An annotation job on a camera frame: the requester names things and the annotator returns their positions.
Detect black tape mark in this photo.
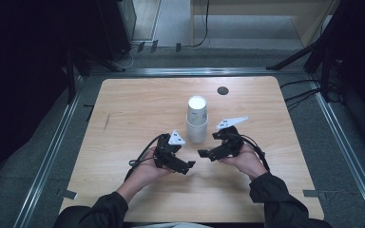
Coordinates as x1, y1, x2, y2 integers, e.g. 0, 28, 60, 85
83, 104, 95, 123

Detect short metal floor rail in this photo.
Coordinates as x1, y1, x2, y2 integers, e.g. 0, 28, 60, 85
86, 66, 307, 78

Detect person's left hand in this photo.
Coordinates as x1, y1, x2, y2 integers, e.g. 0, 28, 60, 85
132, 147, 176, 189

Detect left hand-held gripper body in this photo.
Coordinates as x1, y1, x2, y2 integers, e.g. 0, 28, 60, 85
153, 129, 186, 169

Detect light wooden furniture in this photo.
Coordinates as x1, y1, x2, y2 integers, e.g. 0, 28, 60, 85
189, 0, 341, 48

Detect black cabinet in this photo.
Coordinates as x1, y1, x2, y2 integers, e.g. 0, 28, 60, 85
96, 0, 138, 62

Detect hanging black cable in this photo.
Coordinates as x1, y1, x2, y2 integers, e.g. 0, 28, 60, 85
193, 0, 211, 48

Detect black tripod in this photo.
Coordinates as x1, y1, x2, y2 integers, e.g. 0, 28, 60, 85
265, 0, 346, 103

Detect grey tape strip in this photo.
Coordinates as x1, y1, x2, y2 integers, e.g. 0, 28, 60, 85
56, 188, 79, 201
302, 189, 327, 200

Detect right hand-held gripper black cable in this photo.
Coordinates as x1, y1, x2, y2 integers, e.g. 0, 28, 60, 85
234, 133, 271, 173

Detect white printed paper cup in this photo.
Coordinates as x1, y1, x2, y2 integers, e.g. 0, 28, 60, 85
185, 118, 209, 144
187, 95, 209, 124

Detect black floor cable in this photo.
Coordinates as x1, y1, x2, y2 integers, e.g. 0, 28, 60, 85
284, 88, 321, 112
279, 79, 321, 90

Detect long metal floor rail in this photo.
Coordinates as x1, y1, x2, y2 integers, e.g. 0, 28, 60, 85
308, 77, 365, 228
12, 75, 86, 228

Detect black stand legs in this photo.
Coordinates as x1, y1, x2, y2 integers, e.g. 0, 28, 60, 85
64, 47, 126, 104

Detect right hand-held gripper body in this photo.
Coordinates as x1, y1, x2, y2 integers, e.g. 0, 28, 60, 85
212, 115, 249, 158

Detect person's right hand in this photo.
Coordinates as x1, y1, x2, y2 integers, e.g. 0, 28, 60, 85
218, 143, 269, 181

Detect person's pale grey clothing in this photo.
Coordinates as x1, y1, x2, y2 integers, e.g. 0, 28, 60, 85
129, 222, 215, 228

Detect white floor cable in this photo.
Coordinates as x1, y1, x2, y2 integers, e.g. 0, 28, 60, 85
115, 44, 141, 70

